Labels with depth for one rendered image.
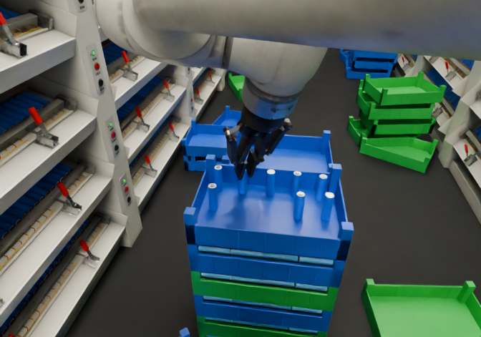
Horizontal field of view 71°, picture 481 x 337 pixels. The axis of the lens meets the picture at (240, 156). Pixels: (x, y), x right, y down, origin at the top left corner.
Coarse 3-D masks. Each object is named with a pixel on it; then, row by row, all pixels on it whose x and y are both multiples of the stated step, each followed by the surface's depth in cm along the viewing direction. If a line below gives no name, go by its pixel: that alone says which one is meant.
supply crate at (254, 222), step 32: (224, 192) 77; (256, 192) 77; (288, 192) 77; (192, 224) 62; (224, 224) 69; (256, 224) 69; (288, 224) 69; (320, 224) 69; (352, 224) 59; (320, 256) 62
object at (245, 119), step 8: (248, 112) 54; (240, 120) 57; (248, 120) 55; (256, 120) 54; (264, 120) 53; (272, 120) 53; (280, 120) 54; (240, 128) 57; (248, 128) 57; (256, 128) 55; (264, 128) 55; (272, 128) 55; (248, 136) 60
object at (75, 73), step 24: (48, 0) 73; (72, 0) 75; (96, 24) 84; (48, 72) 83; (72, 72) 82; (96, 96) 87; (96, 144) 93; (120, 144) 102; (120, 168) 103; (120, 192) 105; (120, 240) 115
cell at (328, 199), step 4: (328, 192) 67; (328, 196) 66; (332, 196) 66; (324, 200) 67; (328, 200) 66; (332, 200) 66; (324, 204) 68; (328, 204) 67; (332, 204) 67; (324, 208) 68; (328, 208) 67; (324, 212) 68; (328, 212) 68; (324, 216) 69; (328, 216) 69; (324, 220) 69; (328, 220) 69
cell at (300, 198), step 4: (296, 192) 68; (300, 192) 67; (296, 196) 67; (300, 196) 67; (304, 196) 67; (296, 200) 68; (300, 200) 67; (304, 200) 68; (296, 204) 68; (300, 204) 68; (296, 208) 68; (300, 208) 68; (296, 212) 69; (300, 212) 69; (296, 216) 70; (300, 216) 69
